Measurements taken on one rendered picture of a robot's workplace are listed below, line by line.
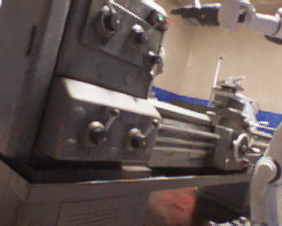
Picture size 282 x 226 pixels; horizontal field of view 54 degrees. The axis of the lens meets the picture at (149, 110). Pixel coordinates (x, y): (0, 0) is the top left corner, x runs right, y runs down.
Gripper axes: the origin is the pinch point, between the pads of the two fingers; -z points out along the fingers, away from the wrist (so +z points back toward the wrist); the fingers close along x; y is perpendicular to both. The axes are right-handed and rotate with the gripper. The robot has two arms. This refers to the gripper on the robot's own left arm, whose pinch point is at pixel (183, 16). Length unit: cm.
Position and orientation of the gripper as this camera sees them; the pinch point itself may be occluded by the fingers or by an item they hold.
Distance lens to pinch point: 132.1
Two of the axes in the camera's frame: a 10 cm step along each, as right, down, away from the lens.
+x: 6.4, 1.6, 7.5
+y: 2.4, -9.7, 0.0
